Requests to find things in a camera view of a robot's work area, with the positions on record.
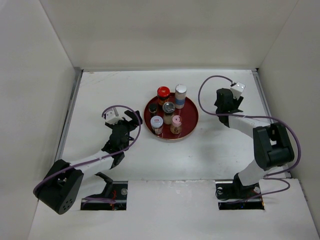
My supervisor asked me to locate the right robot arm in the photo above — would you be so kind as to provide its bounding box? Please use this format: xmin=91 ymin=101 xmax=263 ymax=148
xmin=214 ymin=88 xmax=295 ymax=201

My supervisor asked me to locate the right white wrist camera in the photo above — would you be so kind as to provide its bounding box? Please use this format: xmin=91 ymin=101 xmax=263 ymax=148
xmin=230 ymin=82 xmax=246 ymax=100

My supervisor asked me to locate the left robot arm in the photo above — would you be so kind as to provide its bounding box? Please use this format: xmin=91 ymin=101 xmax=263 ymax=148
xmin=33 ymin=106 xmax=143 ymax=215

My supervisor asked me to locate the purple cable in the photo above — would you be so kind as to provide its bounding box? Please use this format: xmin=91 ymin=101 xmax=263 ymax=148
xmin=32 ymin=104 xmax=142 ymax=203
xmin=198 ymin=75 xmax=302 ymax=203

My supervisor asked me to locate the tall silver-lid blue-label jar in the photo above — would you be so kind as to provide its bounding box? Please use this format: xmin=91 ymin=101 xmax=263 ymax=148
xmin=174 ymin=84 xmax=187 ymax=109

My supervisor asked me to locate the red round tray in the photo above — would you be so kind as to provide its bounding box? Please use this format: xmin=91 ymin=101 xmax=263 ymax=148
xmin=143 ymin=96 xmax=199 ymax=141

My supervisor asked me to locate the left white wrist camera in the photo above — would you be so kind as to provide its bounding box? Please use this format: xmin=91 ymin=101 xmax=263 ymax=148
xmin=102 ymin=107 xmax=122 ymax=125

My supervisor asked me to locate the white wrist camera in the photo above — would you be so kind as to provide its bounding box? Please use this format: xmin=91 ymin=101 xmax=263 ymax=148
xmin=102 ymin=107 xmax=122 ymax=125
xmin=230 ymin=82 xmax=246 ymax=100

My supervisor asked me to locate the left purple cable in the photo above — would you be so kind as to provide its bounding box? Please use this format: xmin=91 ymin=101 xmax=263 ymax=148
xmin=32 ymin=104 xmax=142 ymax=203

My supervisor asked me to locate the white-lid low jar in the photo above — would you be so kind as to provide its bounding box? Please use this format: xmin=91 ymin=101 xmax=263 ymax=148
xmin=150 ymin=115 xmax=164 ymax=135

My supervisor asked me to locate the clear-dome-lid spice jar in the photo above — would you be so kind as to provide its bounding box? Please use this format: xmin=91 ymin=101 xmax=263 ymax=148
xmin=162 ymin=101 xmax=176 ymax=125

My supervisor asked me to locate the red-lid chili sauce jar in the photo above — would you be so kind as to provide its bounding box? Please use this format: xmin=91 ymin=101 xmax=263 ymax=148
xmin=157 ymin=86 xmax=171 ymax=106

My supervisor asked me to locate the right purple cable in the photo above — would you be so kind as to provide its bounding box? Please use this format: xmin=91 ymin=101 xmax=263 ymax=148
xmin=198 ymin=75 xmax=302 ymax=203

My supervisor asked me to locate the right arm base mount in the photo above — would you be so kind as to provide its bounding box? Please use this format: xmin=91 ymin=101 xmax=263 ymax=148
xmin=215 ymin=181 xmax=265 ymax=211

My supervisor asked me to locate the pink-lid spice jar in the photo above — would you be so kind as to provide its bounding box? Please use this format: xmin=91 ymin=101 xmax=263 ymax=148
xmin=170 ymin=115 xmax=182 ymax=135

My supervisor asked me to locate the small black-cap spice bottle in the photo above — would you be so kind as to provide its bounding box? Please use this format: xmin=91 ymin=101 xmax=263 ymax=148
xmin=148 ymin=103 xmax=158 ymax=117

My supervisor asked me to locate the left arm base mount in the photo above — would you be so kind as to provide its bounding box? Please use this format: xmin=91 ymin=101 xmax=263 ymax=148
xmin=80 ymin=172 xmax=129 ymax=211

